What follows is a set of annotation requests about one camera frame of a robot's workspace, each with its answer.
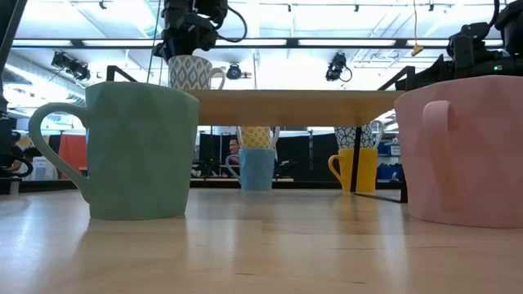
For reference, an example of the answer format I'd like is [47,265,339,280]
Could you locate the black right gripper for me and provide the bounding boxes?
[394,22,523,91]

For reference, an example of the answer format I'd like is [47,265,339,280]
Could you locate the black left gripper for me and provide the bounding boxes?
[152,0,230,63]

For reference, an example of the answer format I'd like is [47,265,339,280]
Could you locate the white mug grey diamond pattern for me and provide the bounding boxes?
[167,54,227,91]

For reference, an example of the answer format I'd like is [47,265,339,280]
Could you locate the white mug blue floral pattern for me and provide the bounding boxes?
[333,120,386,150]

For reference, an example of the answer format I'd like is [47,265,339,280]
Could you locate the pink faceted mug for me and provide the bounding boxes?
[393,74,523,229]

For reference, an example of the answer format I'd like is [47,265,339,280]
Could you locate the green faceted mug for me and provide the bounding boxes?
[28,80,201,221]

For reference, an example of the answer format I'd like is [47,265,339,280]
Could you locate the yellow faceted mug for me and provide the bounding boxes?
[327,147,380,194]

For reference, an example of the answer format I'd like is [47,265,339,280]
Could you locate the white mug yellow dot pattern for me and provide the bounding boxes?
[235,126,281,150]

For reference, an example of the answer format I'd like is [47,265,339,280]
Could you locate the blue faceted mug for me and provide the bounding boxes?
[225,147,278,192]

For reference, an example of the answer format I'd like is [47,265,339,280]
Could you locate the black stage light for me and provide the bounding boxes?
[324,51,354,83]
[50,51,92,82]
[226,62,243,81]

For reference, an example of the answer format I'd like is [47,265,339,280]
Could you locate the blue storage bin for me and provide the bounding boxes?
[376,163,404,181]
[377,140,403,158]

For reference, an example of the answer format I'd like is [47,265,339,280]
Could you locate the person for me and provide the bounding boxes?
[227,136,242,157]
[22,146,58,181]
[0,131,25,177]

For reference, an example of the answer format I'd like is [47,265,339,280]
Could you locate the wooden shelf black metal legs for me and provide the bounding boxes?
[105,65,417,204]

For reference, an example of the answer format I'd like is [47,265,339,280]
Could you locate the orange partition panel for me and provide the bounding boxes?
[57,133,88,180]

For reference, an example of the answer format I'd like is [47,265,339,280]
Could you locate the black partition curtain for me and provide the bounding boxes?
[198,131,341,183]

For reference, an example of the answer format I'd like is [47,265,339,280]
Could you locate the thin grey hanging cable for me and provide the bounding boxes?
[145,0,163,85]

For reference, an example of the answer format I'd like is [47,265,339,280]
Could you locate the yellow hanging cord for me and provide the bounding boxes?
[409,0,425,58]

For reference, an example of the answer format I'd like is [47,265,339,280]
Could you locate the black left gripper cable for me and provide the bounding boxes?
[215,5,249,44]

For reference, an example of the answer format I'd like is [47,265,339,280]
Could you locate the black aluminium table frame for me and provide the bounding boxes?
[0,177,404,194]

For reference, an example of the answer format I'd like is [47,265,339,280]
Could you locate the black looped cable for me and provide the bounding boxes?
[0,152,34,180]

